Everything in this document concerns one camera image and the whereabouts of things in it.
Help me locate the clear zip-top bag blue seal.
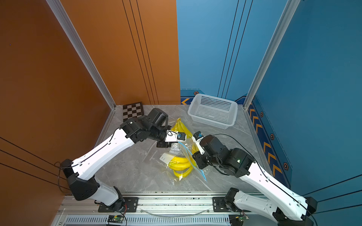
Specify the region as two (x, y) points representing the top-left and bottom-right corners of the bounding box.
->
(170, 139), (207, 181)

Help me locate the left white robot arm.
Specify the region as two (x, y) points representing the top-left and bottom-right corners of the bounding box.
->
(60, 108), (186, 212)

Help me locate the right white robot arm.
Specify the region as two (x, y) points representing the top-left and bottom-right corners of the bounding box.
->
(192, 131), (318, 226)

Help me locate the front bagged banana bunch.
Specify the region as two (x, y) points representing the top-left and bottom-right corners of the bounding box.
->
(159, 153), (196, 182)

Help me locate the bagged banana bunch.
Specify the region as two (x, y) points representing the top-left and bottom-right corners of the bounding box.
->
(159, 153), (196, 182)
(171, 118), (194, 141)

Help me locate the rear bagged banana bunch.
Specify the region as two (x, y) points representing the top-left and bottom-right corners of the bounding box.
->
(171, 118), (194, 141)

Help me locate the brown checkered chessboard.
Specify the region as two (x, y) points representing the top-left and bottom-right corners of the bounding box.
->
(122, 102), (144, 122)

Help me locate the white plastic basket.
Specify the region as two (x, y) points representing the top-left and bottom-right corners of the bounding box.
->
(188, 94), (238, 130)

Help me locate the right green circuit board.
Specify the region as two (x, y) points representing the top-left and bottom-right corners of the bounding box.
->
(229, 215), (249, 226)

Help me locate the green circuit board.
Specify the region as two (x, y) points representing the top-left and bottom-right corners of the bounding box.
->
(229, 215), (249, 226)
(107, 215), (126, 225)

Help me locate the left green circuit board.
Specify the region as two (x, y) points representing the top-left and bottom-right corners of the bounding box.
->
(107, 215), (126, 225)

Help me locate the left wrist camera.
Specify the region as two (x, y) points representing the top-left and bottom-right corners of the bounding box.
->
(165, 130), (187, 143)

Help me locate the aluminium front rail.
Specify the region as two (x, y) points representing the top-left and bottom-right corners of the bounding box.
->
(57, 192), (226, 215)

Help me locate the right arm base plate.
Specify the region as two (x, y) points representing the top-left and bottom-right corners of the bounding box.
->
(212, 196), (250, 213)

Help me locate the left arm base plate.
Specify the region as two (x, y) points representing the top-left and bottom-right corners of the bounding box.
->
(98, 197), (139, 213)

